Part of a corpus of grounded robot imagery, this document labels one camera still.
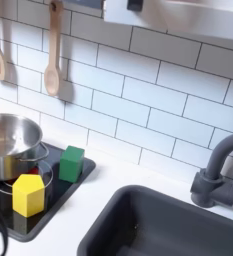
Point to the green cube block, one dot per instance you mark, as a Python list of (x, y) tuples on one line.
[(71, 165)]

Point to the yellow house-shaped block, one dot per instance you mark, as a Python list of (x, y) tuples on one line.
[(28, 196)]

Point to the wooden spoon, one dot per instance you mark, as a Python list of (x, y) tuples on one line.
[(52, 76)]

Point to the black stove top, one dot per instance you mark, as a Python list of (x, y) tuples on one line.
[(59, 196)]

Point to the steel pot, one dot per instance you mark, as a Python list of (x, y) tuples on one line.
[(11, 143)]

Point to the dark grey sink basin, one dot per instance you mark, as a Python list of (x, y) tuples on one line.
[(174, 223)]

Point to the dark grey tap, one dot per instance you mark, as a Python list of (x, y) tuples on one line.
[(218, 186)]

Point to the black hood knob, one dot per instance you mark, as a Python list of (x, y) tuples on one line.
[(135, 4)]

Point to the grey range hood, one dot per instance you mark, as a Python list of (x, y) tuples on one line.
[(194, 20)]

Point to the dark wall rail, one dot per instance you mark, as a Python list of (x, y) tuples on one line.
[(84, 3)]

